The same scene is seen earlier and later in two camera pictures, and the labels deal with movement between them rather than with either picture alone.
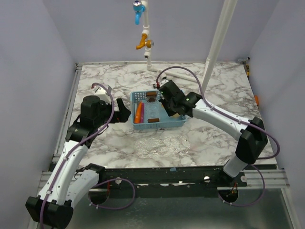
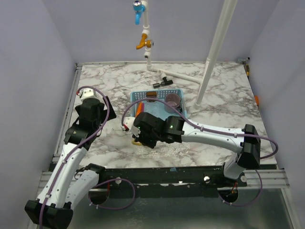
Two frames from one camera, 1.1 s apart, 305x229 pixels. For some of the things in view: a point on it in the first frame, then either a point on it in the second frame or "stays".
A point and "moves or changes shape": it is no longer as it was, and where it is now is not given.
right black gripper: (168, 112) to (138, 138)
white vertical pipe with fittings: (145, 31) stays
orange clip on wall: (257, 99) stays
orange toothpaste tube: (137, 119) stays
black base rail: (213, 175) stays
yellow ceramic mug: (176, 115) moves or changes shape
